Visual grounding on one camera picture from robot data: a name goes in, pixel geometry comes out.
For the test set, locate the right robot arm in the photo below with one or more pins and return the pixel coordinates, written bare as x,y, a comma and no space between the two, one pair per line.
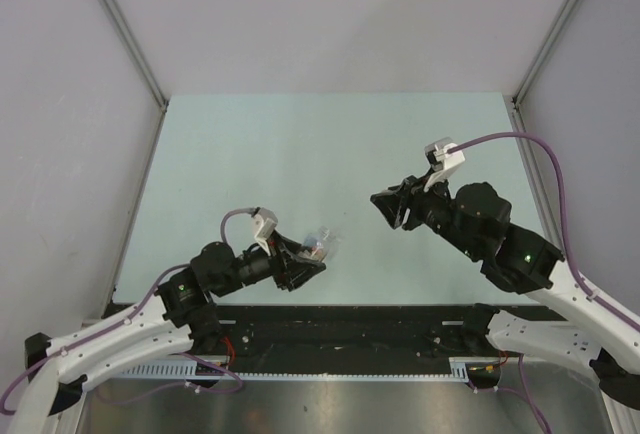
476,221

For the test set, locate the aluminium front beam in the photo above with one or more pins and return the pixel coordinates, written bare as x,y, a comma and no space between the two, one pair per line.
131,342

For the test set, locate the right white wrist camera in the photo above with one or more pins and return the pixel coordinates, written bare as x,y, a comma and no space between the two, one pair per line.
442,160

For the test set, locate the left aluminium frame post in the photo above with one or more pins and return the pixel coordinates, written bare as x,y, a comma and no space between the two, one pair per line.
132,47

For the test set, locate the aluminium frame post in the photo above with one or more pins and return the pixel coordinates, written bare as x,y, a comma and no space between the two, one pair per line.
558,25
132,47

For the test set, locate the right aluminium frame post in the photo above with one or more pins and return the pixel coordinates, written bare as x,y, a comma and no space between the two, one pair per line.
558,25

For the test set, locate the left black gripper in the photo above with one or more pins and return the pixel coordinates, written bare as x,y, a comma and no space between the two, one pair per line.
288,268

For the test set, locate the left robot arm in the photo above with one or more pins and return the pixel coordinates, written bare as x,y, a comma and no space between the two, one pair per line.
177,315

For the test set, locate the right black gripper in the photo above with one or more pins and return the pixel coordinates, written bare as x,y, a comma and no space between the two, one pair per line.
409,194

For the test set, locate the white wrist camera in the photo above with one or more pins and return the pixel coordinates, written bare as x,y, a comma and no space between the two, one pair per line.
442,160
264,223

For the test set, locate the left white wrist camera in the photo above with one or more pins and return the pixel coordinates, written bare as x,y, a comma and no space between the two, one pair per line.
264,223

